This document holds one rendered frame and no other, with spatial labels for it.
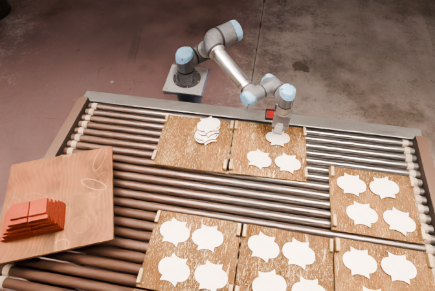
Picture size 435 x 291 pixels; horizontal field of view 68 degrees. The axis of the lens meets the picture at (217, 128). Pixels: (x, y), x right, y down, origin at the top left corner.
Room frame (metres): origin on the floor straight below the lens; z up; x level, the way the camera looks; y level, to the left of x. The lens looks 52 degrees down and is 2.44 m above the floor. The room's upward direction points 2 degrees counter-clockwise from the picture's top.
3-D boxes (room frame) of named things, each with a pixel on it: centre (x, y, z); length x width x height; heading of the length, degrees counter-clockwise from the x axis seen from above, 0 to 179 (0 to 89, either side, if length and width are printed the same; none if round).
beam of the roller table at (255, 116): (1.28, -0.16, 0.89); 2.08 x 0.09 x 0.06; 79
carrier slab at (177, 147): (1.06, 0.13, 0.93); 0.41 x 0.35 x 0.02; 79
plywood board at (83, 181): (0.69, 0.76, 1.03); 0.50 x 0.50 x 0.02; 11
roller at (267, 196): (0.77, -0.06, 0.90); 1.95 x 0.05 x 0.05; 79
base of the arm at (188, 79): (1.64, 0.20, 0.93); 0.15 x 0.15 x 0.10
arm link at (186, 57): (1.64, 0.19, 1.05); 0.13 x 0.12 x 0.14; 123
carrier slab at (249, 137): (1.00, -0.28, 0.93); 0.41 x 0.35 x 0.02; 81
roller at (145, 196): (0.67, -0.04, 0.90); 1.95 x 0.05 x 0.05; 79
